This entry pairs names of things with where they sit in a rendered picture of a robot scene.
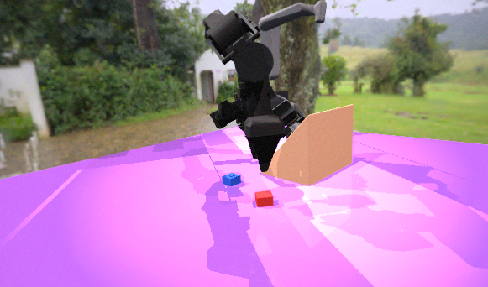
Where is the blue block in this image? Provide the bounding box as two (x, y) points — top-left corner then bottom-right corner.
(222, 173), (241, 186)

